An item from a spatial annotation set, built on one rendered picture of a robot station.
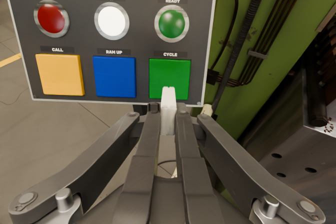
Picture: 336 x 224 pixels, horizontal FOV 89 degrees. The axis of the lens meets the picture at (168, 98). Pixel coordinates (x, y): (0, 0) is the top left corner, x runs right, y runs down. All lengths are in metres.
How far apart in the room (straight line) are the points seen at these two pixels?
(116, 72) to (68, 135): 1.27
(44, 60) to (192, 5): 0.27
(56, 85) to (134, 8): 0.20
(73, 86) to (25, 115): 1.53
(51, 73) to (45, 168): 1.19
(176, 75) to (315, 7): 0.36
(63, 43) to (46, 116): 1.43
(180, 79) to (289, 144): 0.34
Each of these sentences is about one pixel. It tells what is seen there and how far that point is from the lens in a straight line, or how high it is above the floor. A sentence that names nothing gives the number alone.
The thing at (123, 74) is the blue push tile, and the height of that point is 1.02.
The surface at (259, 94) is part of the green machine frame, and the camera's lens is 0.69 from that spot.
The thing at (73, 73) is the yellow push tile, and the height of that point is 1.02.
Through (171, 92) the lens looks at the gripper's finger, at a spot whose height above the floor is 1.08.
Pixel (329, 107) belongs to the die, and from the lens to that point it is 0.52.
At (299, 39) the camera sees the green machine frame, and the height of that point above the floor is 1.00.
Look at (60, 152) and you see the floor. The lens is 1.52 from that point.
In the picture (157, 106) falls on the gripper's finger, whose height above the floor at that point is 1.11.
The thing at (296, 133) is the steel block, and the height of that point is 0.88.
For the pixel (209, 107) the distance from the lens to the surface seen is 0.76.
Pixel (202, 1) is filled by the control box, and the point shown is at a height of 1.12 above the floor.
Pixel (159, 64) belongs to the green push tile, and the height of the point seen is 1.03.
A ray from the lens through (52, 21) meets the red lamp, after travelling 0.36.
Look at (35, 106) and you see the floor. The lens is 1.89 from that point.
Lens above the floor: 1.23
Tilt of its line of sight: 50 degrees down
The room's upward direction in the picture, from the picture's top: 3 degrees clockwise
